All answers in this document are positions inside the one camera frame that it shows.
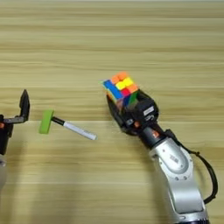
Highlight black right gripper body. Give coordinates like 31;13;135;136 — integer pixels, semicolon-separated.
122;116;165;150

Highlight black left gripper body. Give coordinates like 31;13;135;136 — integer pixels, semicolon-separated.
0;114;25;156

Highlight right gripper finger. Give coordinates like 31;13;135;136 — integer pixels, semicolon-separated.
106;94;130;135
135;88;152;103

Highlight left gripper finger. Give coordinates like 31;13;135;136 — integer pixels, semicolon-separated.
18;89;31;123

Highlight multicolour puzzle cube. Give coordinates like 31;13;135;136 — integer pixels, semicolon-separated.
101;71;140;111

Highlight green rectangular block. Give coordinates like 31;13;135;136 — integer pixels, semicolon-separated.
38;109;55;135

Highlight right gripper small black box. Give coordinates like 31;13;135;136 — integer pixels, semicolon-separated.
134;98;160;125

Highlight white marker with black cap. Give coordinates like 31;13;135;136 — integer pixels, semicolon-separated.
51;115;98;141

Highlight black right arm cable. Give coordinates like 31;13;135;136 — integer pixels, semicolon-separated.
164;129;219;205

